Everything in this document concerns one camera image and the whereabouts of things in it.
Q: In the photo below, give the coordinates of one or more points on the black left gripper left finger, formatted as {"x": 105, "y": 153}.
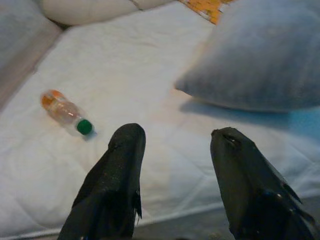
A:
{"x": 112, "y": 180}

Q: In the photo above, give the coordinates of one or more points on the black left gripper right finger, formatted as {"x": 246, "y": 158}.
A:
{"x": 250, "y": 190}

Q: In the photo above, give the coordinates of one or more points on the grey pillow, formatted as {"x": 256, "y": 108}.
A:
{"x": 250, "y": 62}

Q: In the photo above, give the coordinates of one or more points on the yellow egg-print blanket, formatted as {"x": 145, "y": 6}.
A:
{"x": 205, "y": 7}

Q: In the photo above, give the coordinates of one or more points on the grey quilted bed base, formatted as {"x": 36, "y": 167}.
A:
{"x": 180, "y": 228}

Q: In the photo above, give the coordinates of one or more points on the clear plastic bottle green cap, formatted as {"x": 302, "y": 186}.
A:
{"x": 65, "y": 110}

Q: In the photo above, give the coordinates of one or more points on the white quilted mattress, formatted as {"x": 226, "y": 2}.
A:
{"x": 125, "y": 75}

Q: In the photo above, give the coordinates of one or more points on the beige bolster pillow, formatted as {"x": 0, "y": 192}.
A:
{"x": 87, "y": 11}

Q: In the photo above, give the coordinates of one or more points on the grey printed headboard cushion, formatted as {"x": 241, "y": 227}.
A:
{"x": 17, "y": 32}

